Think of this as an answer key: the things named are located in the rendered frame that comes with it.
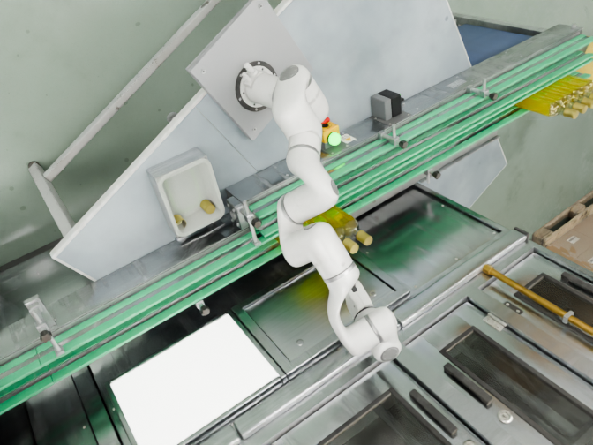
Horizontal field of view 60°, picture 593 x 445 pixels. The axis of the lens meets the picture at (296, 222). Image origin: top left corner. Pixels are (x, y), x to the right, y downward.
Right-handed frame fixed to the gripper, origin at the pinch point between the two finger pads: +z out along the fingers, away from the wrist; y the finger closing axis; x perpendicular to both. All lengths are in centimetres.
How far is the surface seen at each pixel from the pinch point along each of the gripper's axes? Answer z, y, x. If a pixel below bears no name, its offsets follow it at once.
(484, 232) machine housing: 14, -17, -58
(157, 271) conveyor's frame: 27, 7, 50
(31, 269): 83, -14, 103
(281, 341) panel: -1.1, -12.4, 22.4
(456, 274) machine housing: -1.6, -13.7, -36.7
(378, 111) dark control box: 59, 17, -42
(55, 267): 80, -14, 93
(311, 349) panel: -8.5, -11.8, 15.5
